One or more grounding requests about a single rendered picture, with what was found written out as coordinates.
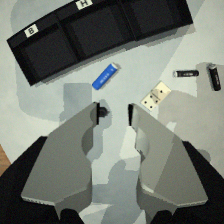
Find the cream domino tile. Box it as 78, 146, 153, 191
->
140, 80, 171, 111

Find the black bin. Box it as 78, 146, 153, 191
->
6, 0, 194, 86

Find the blue battery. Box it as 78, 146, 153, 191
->
92, 62, 119, 90

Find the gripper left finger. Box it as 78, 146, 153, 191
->
0, 102, 100, 224

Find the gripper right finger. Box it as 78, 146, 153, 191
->
128, 103, 224, 224

